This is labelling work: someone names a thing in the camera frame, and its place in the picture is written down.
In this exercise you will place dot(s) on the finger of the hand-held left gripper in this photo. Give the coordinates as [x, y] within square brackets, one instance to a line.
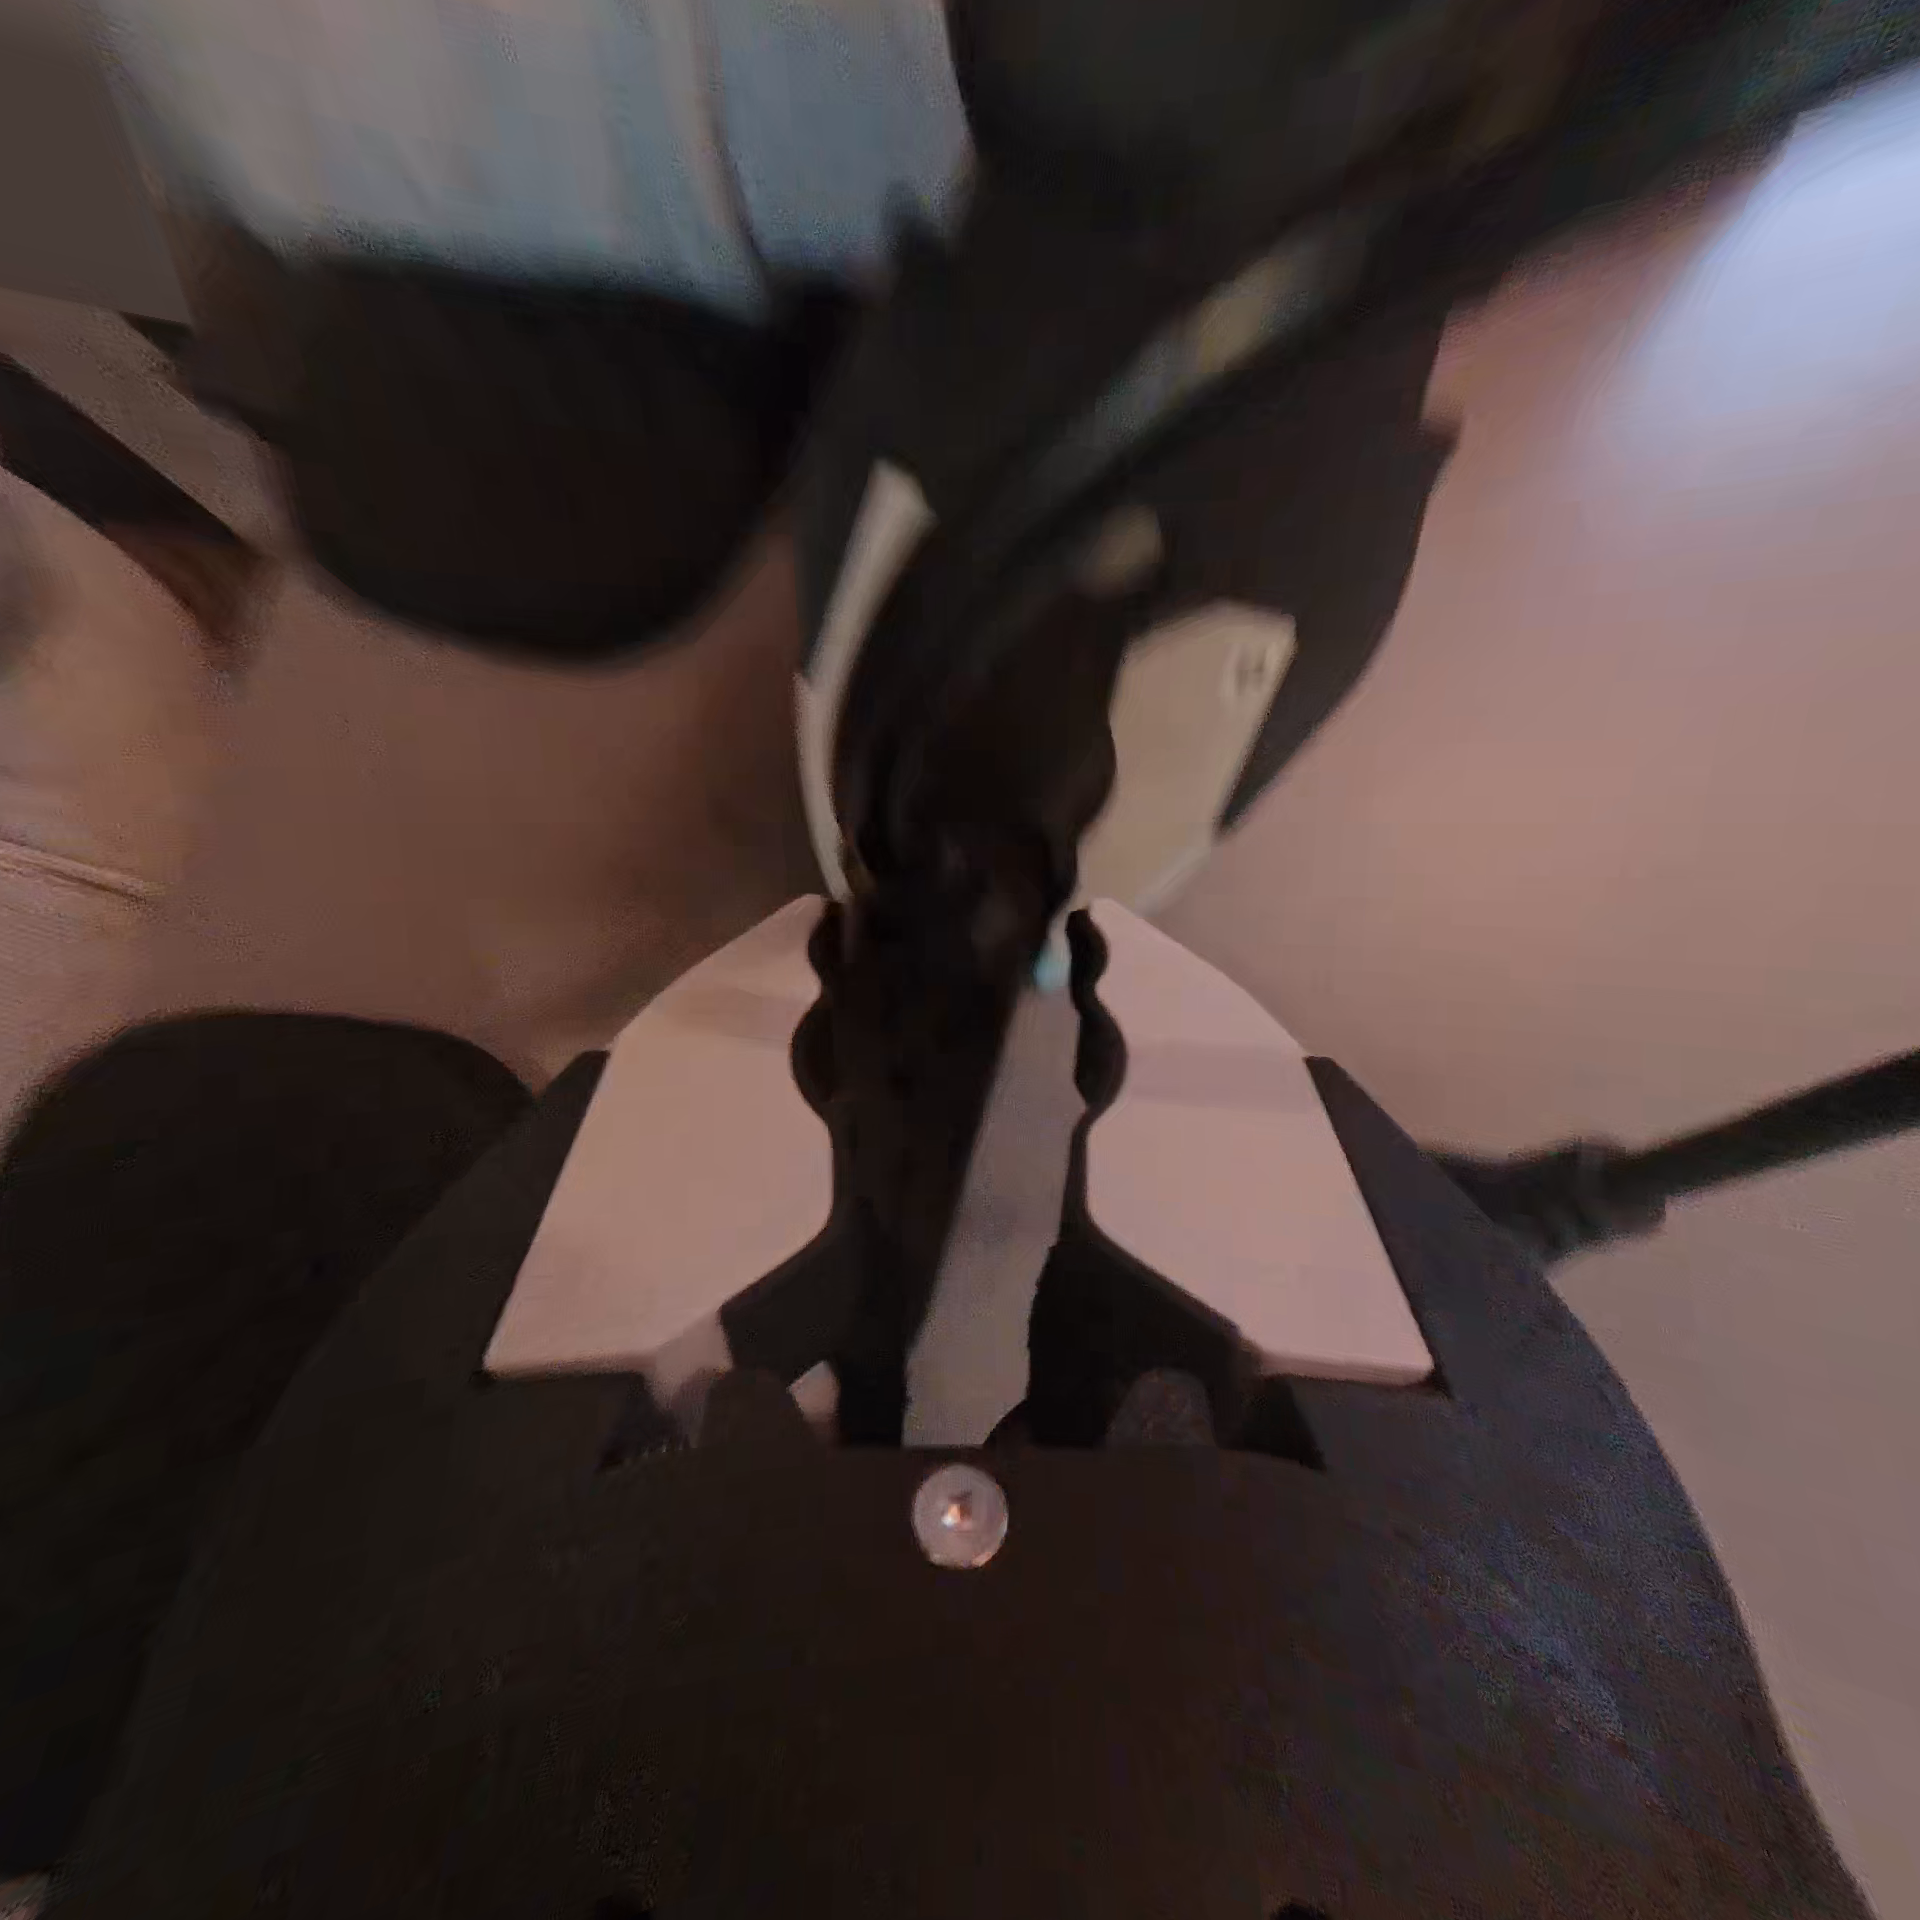
[856, 644]
[1185, 751]

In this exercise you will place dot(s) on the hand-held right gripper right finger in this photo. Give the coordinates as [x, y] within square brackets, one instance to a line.
[1245, 1200]

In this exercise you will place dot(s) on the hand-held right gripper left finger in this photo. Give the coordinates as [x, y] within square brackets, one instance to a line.
[661, 1200]

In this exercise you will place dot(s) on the person's left forearm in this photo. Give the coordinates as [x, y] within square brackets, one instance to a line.
[452, 135]

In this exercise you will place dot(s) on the black chair frame bar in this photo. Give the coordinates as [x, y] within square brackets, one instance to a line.
[106, 434]

